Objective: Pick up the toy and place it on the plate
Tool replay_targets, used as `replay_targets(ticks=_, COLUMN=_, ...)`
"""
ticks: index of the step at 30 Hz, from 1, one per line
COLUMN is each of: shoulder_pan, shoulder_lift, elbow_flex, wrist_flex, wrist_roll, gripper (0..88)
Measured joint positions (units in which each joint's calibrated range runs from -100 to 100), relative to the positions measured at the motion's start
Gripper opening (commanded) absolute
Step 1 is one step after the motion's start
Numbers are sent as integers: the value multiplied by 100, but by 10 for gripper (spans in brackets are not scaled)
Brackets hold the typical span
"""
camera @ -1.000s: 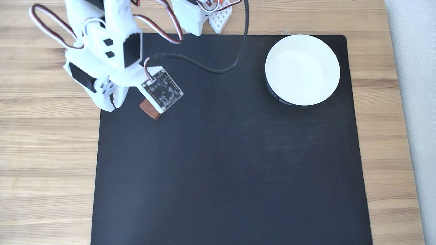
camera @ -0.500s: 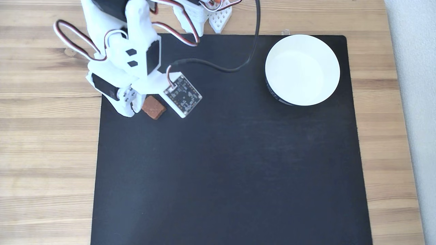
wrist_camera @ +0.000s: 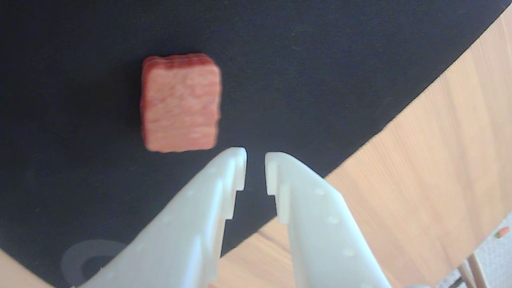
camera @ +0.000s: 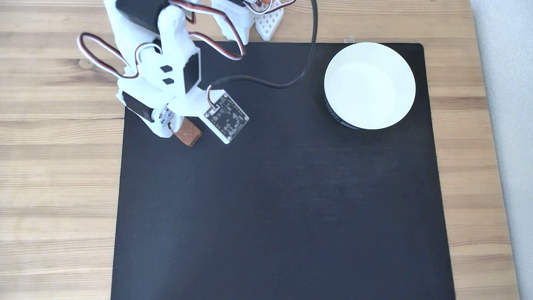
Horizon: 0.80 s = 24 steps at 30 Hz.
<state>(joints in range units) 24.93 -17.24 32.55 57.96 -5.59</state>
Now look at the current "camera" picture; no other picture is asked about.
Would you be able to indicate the small brown toy block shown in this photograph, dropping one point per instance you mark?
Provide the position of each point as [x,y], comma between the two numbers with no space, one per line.
[187,132]

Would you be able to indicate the small clear plastic clip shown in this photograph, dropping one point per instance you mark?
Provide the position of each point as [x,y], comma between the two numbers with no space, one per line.
[349,39]

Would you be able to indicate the white perforated printed block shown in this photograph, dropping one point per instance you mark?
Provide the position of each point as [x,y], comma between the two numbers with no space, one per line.
[270,21]

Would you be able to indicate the white bowl with black band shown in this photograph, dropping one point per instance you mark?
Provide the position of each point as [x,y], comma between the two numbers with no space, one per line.
[368,85]

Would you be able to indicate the bare camera circuit board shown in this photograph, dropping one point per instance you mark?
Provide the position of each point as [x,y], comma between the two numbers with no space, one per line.
[227,118]

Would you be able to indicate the black fabric mat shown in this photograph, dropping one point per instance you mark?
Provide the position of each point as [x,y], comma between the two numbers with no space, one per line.
[270,200]

